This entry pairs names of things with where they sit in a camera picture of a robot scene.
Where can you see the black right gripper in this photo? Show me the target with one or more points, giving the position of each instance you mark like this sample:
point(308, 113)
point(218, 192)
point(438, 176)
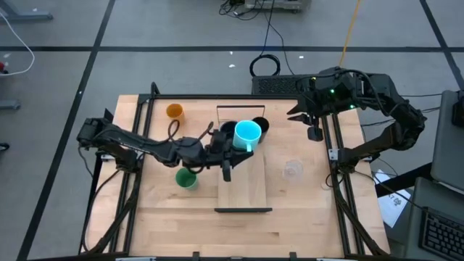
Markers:
point(322, 94)

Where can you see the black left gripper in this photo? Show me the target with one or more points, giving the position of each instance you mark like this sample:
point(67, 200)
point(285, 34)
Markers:
point(203, 154)

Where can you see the cyan ceramic mug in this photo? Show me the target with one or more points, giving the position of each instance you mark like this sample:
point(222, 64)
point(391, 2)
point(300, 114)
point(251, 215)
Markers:
point(246, 134)

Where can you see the dark blue enamel mug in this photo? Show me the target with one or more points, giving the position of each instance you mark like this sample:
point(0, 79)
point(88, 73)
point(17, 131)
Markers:
point(227, 127)

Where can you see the tall black cup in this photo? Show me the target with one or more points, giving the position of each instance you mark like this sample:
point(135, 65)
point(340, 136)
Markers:
point(264, 125)

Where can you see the clear glass cup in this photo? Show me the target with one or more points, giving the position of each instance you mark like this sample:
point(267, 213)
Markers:
point(293, 170)

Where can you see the green plastic cup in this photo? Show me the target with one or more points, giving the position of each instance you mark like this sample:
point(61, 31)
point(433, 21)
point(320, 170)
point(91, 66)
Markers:
point(185, 179)

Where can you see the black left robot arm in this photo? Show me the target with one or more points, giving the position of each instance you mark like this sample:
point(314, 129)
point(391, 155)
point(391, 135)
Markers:
point(127, 139)

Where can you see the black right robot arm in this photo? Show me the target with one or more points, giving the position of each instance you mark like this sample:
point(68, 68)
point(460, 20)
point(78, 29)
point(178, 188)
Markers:
point(398, 134)

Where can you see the wooden tray board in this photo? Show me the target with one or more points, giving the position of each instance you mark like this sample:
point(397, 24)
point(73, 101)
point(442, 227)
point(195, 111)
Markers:
point(246, 188)

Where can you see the black computer case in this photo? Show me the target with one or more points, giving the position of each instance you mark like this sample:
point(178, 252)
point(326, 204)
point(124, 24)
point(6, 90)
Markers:
point(270, 85)

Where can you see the orange plastic cup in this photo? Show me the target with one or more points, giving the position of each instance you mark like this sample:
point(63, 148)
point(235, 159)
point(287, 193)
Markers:
point(174, 110)

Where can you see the white printed paper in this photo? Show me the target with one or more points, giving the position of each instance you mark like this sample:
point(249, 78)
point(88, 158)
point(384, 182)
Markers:
point(393, 206)

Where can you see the grey laptop lid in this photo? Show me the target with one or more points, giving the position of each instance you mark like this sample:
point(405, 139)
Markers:
point(449, 163)

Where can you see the black keyboard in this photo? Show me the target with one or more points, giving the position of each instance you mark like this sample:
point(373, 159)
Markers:
point(442, 235)

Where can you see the grey table foot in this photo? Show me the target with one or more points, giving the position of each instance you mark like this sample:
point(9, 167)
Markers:
point(9, 105)
point(25, 15)

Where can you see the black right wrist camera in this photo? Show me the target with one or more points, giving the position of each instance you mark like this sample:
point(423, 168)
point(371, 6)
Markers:
point(315, 133)

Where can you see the black aluminium table frame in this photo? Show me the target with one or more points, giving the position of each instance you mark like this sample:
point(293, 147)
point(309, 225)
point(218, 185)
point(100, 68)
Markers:
point(235, 96)

